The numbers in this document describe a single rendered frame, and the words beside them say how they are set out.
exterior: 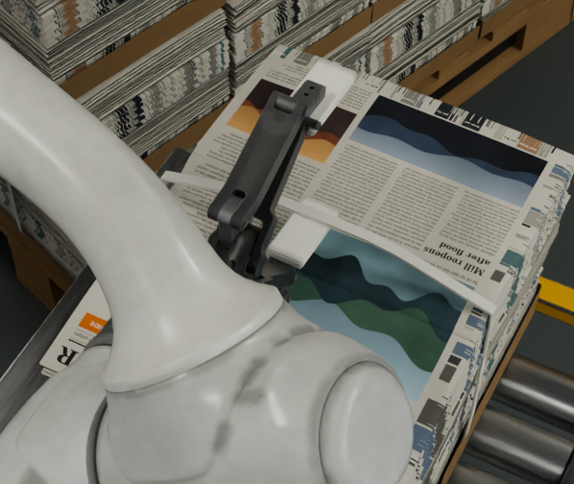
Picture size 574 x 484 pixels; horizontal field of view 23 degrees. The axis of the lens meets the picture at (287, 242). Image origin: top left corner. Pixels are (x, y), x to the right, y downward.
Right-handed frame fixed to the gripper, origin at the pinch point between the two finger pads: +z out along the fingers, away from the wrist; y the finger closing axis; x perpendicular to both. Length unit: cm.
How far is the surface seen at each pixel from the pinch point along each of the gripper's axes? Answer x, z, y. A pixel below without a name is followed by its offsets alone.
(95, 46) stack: -50, 43, 42
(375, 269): 5.7, -1.0, 9.4
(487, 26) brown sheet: -22, 125, 84
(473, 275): 12.7, 1.9, 9.0
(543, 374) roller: 18.6, 13.9, 31.5
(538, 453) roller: 21.2, 6.0, 32.5
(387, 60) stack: -31, 99, 77
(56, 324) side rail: -24.7, -2.3, 33.6
